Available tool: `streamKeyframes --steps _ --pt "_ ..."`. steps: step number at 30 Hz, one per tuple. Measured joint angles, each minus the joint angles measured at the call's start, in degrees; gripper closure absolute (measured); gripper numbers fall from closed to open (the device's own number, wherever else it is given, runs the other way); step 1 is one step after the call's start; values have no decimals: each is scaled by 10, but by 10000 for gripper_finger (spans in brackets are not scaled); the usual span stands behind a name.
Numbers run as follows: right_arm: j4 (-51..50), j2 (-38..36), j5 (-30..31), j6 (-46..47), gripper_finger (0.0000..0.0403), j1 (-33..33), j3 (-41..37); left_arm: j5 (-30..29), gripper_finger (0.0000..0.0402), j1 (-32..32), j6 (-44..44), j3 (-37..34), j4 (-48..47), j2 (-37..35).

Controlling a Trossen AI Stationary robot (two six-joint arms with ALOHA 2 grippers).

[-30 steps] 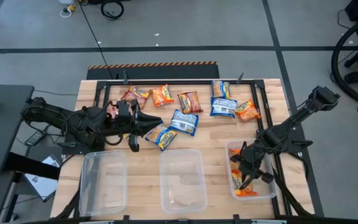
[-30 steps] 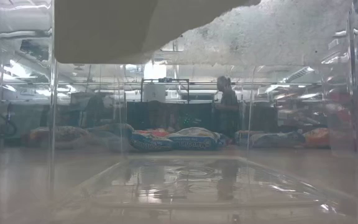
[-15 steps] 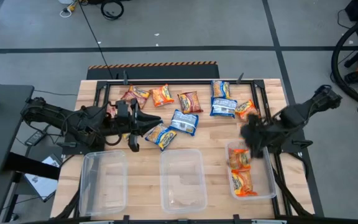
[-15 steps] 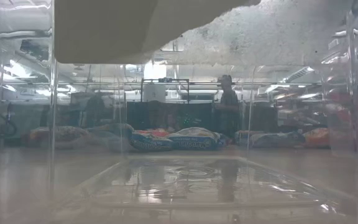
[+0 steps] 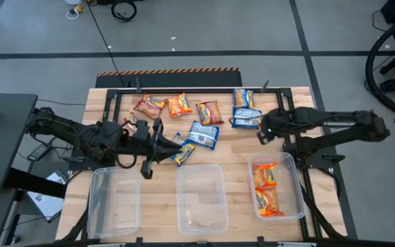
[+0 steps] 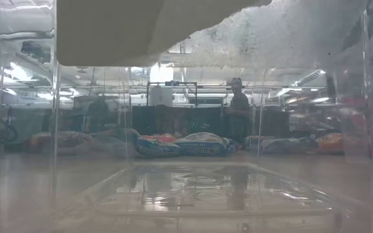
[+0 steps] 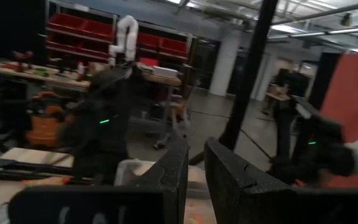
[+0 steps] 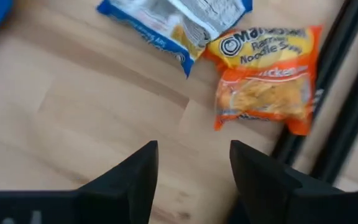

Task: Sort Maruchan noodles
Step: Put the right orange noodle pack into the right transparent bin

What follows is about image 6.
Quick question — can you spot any orange Maruchan noodle pack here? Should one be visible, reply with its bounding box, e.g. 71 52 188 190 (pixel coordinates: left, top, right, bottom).
315 132 345 155
146 133 178 144

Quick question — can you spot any black partition panel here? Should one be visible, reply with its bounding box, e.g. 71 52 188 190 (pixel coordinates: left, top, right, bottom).
131 105 226 137

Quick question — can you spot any red Maruchan noodle pack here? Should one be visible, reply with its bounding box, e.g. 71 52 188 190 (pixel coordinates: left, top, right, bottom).
29 130 93 153

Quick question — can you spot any person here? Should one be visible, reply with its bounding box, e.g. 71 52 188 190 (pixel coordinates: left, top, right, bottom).
224 76 252 145

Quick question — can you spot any black metal frame rig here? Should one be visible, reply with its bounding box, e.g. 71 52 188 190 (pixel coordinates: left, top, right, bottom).
146 80 198 107

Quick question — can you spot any blue Maruchan noodle pack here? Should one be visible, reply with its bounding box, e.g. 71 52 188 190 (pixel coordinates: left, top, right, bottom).
135 135 183 159
174 131 232 157
259 136 319 155

